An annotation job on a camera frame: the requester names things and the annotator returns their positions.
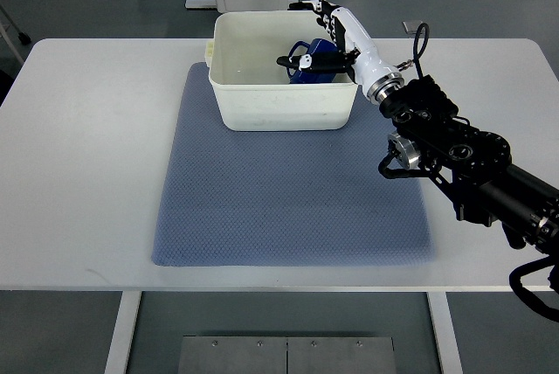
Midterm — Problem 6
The right white table leg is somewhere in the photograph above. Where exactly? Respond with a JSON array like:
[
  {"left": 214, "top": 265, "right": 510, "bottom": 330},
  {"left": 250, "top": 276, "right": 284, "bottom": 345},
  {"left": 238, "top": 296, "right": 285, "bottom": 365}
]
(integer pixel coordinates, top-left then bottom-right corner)
[{"left": 427, "top": 292, "right": 463, "bottom": 374}]

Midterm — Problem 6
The grey floor plate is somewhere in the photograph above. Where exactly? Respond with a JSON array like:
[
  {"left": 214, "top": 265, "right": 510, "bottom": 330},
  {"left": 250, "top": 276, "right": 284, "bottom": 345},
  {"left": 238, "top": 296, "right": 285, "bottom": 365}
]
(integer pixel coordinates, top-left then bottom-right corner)
[{"left": 402, "top": 20, "right": 424, "bottom": 35}]

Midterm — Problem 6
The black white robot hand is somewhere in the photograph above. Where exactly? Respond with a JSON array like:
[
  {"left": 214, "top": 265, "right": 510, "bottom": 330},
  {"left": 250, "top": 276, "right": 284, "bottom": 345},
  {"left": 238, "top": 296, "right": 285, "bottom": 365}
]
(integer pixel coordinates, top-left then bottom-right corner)
[{"left": 276, "top": 0, "right": 404, "bottom": 105}]

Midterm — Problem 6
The metal base plate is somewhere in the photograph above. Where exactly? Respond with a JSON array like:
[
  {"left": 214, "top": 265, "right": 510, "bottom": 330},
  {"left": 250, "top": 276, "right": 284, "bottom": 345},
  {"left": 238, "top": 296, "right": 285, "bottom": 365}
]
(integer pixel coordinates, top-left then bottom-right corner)
[{"left": 178, "top": 336, "right": 397, "bottom": 373}]

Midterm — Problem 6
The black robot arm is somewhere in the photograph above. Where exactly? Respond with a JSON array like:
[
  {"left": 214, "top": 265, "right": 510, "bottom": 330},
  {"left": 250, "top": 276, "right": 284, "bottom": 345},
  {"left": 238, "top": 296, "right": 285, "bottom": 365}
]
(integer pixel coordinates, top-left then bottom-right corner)
[{"left": 376, "top": 69, "right": 558, "bottom": 322}]

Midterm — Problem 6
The black wheeled stand leg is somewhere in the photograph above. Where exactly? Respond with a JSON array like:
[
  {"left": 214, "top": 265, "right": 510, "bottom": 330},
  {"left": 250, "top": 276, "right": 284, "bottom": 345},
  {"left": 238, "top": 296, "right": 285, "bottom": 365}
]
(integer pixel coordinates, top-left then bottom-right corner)
[{"left": 1, "top": 5, "right": 31, "bottom": 66}]

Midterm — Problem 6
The white plastic box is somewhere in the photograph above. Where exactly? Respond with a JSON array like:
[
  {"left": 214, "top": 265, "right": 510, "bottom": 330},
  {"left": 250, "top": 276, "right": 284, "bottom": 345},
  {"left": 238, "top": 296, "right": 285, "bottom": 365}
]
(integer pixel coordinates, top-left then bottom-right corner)
[{"left": 206, "top": 10, "right": 357, "bottom": 131}]

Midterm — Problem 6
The white table leg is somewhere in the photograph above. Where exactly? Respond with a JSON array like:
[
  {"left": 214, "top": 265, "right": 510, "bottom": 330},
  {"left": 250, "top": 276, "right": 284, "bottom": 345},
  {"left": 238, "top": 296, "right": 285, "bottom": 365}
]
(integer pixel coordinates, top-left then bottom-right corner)
[
  {"left": 427, "top": 292, "right": 463, "bottom": 374},
  {"left": 104, "top": 291, "right": 141, "bottom": 374}
]

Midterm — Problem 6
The blue enamel mug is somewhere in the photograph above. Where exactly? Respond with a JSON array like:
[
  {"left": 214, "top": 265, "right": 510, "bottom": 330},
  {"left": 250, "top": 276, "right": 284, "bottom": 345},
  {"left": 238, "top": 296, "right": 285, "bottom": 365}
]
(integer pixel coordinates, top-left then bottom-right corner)
[{"left": 286, "top": 38, "right": 345, "bottom": 84}]

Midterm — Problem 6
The left white table leg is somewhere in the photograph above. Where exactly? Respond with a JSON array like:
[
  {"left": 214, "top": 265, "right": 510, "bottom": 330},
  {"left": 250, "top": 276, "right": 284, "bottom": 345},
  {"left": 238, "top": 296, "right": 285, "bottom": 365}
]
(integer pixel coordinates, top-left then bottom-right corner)
[{"left": 104, "top": 291, "right": 141, "bottom": 374}]

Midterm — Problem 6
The blue grey textured mat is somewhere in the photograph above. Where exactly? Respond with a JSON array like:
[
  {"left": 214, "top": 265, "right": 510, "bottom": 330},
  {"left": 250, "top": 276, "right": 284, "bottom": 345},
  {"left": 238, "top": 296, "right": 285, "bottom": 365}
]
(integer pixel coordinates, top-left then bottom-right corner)
[{"left": 152, "top": 63, "right": 434, "bottom": 267}]

